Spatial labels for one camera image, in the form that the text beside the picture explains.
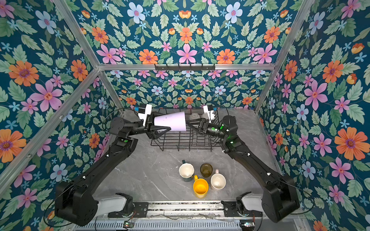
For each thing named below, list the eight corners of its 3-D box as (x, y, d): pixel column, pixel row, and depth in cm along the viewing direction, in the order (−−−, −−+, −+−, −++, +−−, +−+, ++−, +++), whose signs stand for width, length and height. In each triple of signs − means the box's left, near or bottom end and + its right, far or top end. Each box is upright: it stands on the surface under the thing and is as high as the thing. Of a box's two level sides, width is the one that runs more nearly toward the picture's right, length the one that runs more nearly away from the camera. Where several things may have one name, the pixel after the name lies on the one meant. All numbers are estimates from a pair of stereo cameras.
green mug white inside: (178, 178, 87) (176, 170, 78) (184, 167, 91) (183, 159, 82) (190, 185, 84) (190, 179, 75) (197, 173, 88) (197, 166, 79)
